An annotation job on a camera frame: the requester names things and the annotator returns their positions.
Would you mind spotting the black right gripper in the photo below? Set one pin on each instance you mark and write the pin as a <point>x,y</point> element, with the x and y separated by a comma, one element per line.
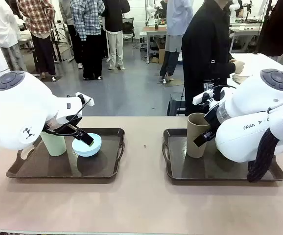
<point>215,117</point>

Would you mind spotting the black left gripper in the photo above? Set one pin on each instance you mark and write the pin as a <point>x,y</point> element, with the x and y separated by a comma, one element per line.
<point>58,124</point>

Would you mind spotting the light blue bowl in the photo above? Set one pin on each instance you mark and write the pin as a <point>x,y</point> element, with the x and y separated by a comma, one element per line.
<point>87,150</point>

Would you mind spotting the brown tall cup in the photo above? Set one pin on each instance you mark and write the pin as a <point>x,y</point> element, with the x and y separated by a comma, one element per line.
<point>193,150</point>

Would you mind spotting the pale green tall cup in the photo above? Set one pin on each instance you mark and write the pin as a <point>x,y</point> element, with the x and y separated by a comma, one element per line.
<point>55,147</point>

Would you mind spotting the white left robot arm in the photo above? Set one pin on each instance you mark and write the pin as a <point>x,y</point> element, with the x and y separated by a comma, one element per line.
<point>21,105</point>

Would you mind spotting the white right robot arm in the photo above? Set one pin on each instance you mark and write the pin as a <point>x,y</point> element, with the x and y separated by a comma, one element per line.
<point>249,117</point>

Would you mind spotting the dark brown serving tray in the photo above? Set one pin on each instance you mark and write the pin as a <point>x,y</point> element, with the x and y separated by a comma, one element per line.
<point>58,169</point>
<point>205,169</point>

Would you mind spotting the person's right hand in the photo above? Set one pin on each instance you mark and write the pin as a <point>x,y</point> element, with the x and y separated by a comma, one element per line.
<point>239,66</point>

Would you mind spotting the grey stool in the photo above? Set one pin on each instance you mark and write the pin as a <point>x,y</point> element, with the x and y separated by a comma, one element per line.
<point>175,105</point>

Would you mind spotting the person in black shirt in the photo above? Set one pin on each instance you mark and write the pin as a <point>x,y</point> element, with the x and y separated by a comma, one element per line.
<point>205,49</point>

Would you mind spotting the white side table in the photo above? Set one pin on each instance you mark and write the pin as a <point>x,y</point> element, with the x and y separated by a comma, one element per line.
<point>261,63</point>

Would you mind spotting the cardboard box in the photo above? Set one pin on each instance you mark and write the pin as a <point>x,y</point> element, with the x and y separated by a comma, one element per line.
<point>161,52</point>

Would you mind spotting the bystander in beige trousers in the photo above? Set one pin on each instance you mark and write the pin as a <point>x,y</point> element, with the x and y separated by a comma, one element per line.
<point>115,36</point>

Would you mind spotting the bystander in blue plaid shirt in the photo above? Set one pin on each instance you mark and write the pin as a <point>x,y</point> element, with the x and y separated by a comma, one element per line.
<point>88,29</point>

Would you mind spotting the bystander in light blue shirt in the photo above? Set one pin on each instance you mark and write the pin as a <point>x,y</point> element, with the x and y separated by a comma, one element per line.
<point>175,29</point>

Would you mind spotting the background workbench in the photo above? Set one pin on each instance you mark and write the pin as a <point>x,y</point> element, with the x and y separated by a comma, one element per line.
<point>153,30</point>

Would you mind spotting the bystander in red plaid shirt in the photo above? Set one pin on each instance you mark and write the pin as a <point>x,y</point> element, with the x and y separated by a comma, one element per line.
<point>40,24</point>

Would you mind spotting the bystander in dark maroon top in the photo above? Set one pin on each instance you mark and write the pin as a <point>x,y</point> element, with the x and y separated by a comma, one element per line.
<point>278,24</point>

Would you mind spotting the bystander in white shirt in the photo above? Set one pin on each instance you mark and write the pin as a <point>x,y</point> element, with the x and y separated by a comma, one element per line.
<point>2,24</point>

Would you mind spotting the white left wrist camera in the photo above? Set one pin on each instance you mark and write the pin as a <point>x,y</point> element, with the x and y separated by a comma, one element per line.
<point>90,102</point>

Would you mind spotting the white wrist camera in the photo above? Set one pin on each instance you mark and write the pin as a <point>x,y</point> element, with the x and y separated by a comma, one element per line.
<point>201,98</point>
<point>90,102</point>

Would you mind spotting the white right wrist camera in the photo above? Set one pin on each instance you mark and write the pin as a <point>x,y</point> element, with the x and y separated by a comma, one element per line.
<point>201,98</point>

